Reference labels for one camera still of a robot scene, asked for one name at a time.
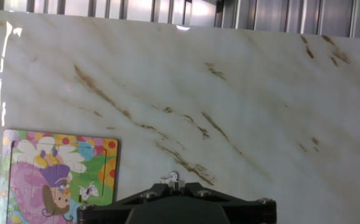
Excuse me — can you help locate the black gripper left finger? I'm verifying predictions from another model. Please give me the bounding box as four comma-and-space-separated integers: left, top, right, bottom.
77, 182, 174, 224

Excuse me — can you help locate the green orange puzzle piece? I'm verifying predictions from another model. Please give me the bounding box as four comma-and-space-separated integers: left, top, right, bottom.
160, 171, 186, 187

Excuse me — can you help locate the colourful fairy puzzle board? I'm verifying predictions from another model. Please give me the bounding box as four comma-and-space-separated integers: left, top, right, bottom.
0, 129, 119, 224

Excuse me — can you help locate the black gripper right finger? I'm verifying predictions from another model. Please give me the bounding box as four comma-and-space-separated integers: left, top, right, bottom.
179, 182, 277, 224

